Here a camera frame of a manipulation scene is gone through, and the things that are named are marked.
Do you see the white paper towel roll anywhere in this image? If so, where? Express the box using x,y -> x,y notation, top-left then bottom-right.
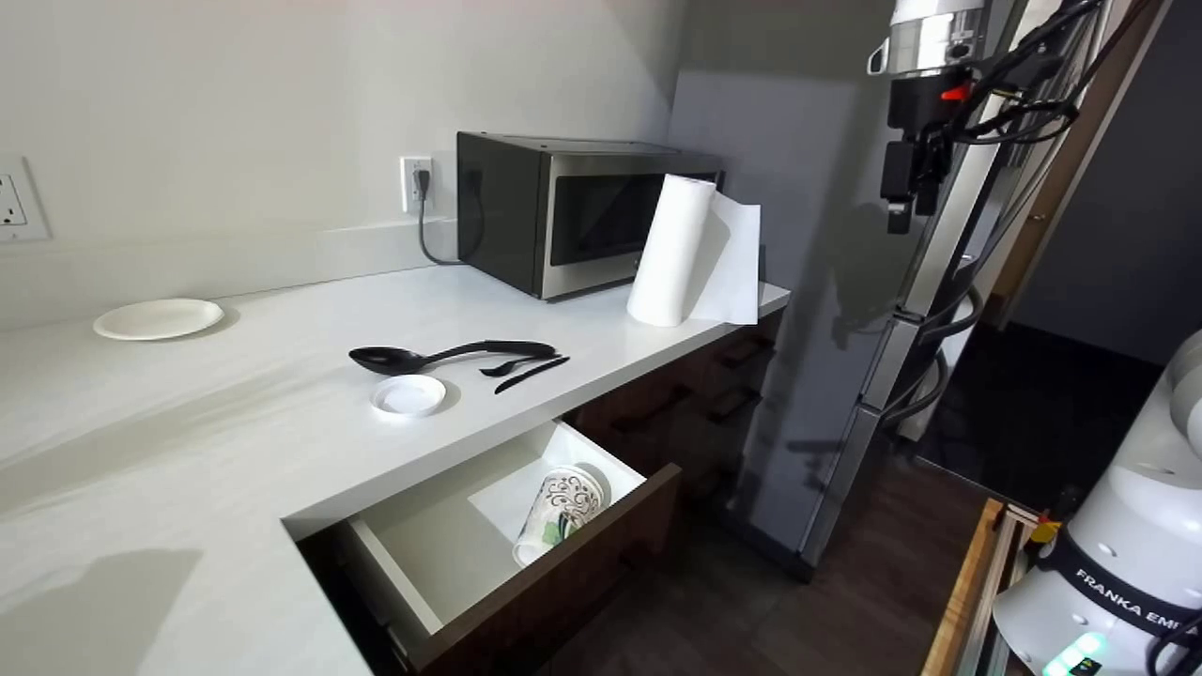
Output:
622,170 -> 767,329

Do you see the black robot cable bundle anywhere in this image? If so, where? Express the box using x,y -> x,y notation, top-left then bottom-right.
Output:
940,0 -> 1110,150

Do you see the white round plate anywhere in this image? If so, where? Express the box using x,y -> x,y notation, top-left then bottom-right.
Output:
90,294 -> 229,345

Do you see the black plastic fork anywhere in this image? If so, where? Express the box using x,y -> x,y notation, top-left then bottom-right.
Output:
478,354 -> 556,384

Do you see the black plastic serving spoon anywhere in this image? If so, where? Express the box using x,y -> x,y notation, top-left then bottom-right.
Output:
345,334 -> 560,378

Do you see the dark brown lower cabinet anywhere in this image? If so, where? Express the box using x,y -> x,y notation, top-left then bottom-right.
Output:
563,312 -> 789,508

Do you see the grey refrigerator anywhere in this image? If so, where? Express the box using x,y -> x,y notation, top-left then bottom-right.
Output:
665,67 -> 934,580

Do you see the small white round lid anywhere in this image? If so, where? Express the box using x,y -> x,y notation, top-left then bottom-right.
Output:
367,370 -> 449,419

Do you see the white wall outlet empty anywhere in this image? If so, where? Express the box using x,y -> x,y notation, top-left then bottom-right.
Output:
0,155 -> 57,246

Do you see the printed paper coffee cup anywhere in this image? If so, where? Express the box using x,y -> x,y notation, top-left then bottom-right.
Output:
511,463 -> 617,557

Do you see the stainless steel microwave oven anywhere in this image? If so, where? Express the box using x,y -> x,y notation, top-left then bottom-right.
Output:
454,127 -> 729,304

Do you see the black microwave power cable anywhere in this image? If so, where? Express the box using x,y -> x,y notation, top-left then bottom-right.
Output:
408,165 -> 466,271

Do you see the wooden robot cart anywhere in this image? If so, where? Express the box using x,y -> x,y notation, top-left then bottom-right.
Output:
919,495 -> 1043,676

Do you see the open drawer with brown front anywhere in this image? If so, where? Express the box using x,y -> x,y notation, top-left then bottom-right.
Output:
297,418 -> 687,676

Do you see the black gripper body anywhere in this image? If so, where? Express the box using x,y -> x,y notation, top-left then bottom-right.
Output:
884,72 -> 976,145

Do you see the brown wooden door frame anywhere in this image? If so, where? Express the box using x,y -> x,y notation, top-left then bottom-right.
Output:
984,0 -> 1176,329

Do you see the white wall outlet with plug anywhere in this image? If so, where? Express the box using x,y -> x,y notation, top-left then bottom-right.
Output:
396,150 -> 444,217

